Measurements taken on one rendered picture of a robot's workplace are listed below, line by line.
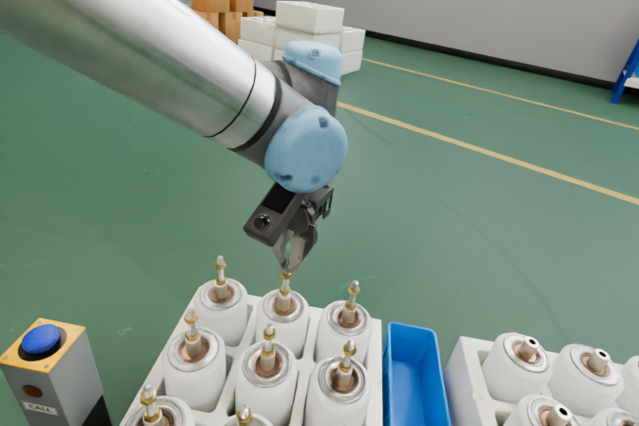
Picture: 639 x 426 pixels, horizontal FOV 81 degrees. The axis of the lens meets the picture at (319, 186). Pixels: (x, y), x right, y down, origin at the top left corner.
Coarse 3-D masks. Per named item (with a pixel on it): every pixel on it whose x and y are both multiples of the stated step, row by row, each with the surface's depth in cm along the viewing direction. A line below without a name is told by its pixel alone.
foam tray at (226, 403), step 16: (192, 304) 74; (256, 304) 76; (256, 320) 73; (240, 352) 67; (304, 352) 68; (368, 352) 70; (160, 368) 62; (304, 368) 65; (368, 368) 67; (144, 384) 60; (160, 384) 60; (224, 384) 61; (304, 384) 63; (224, 400) 59; (304, 400) 60; (208, 416) 57; (224, 416) 57; (368, 416) 59
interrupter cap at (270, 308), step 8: (272, 296) 69; (296, 296) 70; (264, 304) 67; (272, 304) 67; (296, 304) 68; (264, 312) 66; (272, 312) 66; (280, 312) 66; (288, 312) 67; (296, 312) 66; (280, 320) 64; (288, 320) 65
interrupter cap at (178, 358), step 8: (200, 328) 61; (184, 336) 60; (208, 336) 60; (176, 344) 58; (184, 344) 59; (208, 344) 59; (216, 344) 59; (168, 352) 57; (176, 352) 57; (184, 352) 58; (200, 352) 58; (208, 352) 58; (216, 352) 58; (176, 360) 56; (184, 360) 56; (192, 360) 56; (200, 360) 56; (208, 360) 56; (176, 368) 55; (184, 368) 55; (192, 368) 55; (200, 368) 55
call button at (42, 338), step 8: (40, 328) 50; (48, 328) 50; (56, 328) 50; (24, 336) 49; (32, 336) 49; (40, 336) 49; (48, 336) 49; (56, 336) 49; (24, 344) 48; (32, 344) 48; (40, 344) 48; (48, 344) 48; (32, 352) 47; (40, 352) 48
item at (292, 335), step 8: (264, 296) 70; (304, 304) 69; (304, 312) 67; (264, 320) 65; (272, 320) 65; (296, 320) 65; (304, 320) 66; (256, 328) 69; (264, 328) 65; (280, 328) 64; (288, 328) 64; (296, 328) 65; (304, 328) 68; (256, 336) 70; (280, 336) 65; (288, 336) 65; (296, 336) 66; (304, 336) 69; (288, 344) 66; (296, 344) 67; (296, 352) 69
